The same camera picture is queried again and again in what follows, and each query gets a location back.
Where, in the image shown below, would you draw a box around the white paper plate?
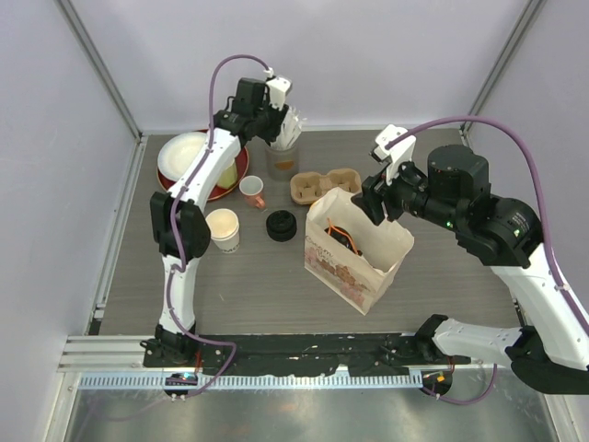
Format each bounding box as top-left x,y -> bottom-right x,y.
157,132 -> 207,182

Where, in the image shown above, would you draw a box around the green cup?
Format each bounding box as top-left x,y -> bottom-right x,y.
216,159 -> 237,190

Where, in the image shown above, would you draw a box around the paper takeout bag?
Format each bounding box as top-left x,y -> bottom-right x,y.
304,188 -> 414,315

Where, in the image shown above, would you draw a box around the wrapped white straws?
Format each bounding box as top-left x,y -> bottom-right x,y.
270,108 -> 306,151

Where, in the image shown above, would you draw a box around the aluminium front rail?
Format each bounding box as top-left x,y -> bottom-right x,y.
78,369 -> 422,391

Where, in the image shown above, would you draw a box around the stack of white paper cups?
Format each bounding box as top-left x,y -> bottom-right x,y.
205,208 -> 240,253

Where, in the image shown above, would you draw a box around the cardboard cup carrier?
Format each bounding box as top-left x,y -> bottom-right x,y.
290,169 -> 362,205

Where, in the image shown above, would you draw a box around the grey straw holder cup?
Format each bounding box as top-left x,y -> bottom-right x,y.
265,142 -> 299,181

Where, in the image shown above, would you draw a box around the pink mug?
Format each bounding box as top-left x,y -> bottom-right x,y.
238,175 -> 266,210

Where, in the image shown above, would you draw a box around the stack of black lids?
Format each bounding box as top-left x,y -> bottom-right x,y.
266,210 -> 297,242

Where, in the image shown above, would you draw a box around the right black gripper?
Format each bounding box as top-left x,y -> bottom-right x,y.
352,151 -> 464,233

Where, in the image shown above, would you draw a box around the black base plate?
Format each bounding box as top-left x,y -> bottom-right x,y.
140,330 -> 470,378

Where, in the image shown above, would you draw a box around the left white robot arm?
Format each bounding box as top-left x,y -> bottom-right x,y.
142,76 -> 292,367

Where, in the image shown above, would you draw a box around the red round tray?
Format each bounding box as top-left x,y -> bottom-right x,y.
156,130 -> 249,201

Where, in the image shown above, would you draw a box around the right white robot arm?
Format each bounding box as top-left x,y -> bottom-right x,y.
352,145 -> 588,395

